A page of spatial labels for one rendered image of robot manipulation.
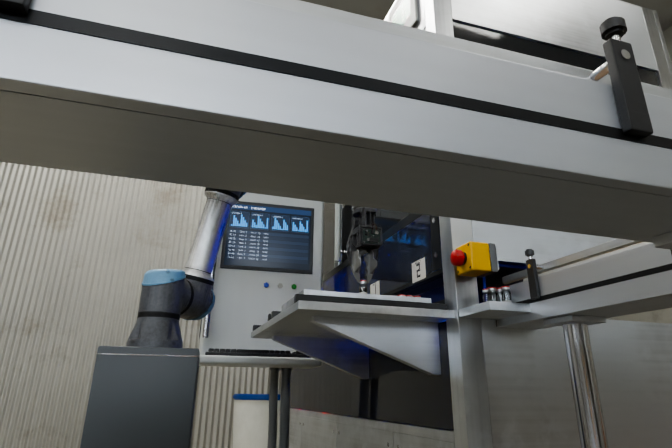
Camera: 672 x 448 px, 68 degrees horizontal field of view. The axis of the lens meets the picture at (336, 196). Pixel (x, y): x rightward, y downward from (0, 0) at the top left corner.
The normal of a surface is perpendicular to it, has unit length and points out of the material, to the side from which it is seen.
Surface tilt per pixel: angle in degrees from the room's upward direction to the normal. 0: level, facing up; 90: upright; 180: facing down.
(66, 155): 180
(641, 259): 90
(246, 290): 90
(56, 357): 90
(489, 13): 90
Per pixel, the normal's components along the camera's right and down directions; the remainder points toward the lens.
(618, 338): 0.31, -0.35
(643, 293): -0.95, -0.12
